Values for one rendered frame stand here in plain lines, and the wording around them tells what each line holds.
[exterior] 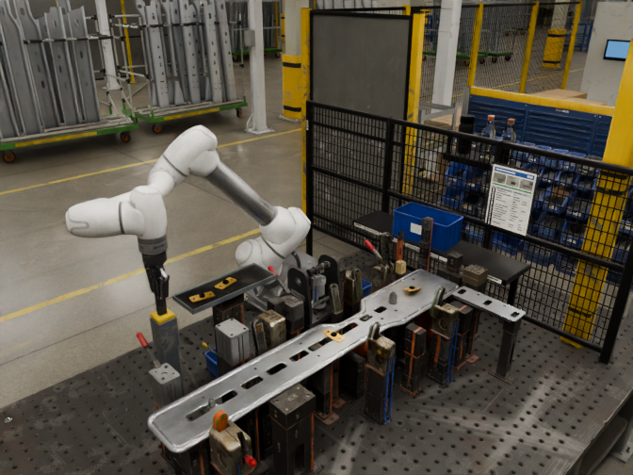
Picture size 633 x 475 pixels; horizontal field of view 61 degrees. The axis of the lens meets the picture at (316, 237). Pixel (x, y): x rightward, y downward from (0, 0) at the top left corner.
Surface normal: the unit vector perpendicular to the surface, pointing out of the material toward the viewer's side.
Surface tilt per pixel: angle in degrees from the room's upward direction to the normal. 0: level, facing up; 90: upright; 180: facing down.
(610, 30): 90
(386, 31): 89
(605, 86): 90
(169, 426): 0
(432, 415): 0
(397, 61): 90
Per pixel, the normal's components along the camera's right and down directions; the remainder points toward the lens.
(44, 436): 0.00, -0.91
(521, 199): -0.72, 0.29
